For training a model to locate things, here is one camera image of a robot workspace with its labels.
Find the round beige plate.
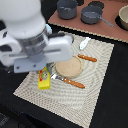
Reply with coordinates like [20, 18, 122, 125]
[55, 56, 83, 78]

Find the beige bowl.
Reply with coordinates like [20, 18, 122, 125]
[119, 5, 128, 30]

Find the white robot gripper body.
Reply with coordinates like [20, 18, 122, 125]
[0, 29, 73, 73]

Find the brown stove board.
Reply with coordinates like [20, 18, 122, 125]
[48, 0, 128, 43]

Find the grey saucepan with handle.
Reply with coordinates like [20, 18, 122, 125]
[81, 6, 113, 27]

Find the knife with wooden handle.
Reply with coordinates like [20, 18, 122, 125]
[77, 54, 97, 62]

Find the fork with wooden handle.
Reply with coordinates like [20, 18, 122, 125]
[50, 73, 85, 89]

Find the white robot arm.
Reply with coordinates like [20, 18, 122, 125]
[0, 0, 73, 73]

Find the grey pot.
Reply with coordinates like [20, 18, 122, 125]
[57, 0, 77, 20]

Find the light blue milk carton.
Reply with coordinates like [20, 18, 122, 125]
[46, 24, 52, 34]

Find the beige woven placemat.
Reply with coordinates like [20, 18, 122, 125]
[14, 35, 114, 128]

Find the black burner plate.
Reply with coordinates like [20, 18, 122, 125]
[88, 1, 104, 9]

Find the yellow butter box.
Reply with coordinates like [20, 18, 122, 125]
[38, 68, 50, 90]

